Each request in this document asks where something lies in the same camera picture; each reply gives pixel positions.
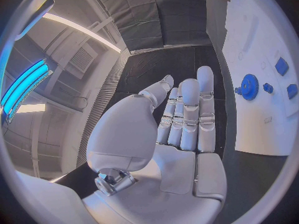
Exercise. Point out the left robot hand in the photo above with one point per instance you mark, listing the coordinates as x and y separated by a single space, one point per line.
149 171

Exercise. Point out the white task board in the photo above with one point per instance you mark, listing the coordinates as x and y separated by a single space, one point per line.
257 41

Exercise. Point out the blue gear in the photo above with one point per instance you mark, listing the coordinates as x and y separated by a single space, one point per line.
249 86

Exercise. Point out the blue block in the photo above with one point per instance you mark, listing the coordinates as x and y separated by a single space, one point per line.
292 91
282 66

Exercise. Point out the small blue peg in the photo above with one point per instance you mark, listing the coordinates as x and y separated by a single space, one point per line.
268 88

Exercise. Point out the glowing light bar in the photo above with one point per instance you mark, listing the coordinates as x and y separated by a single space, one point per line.
24 85

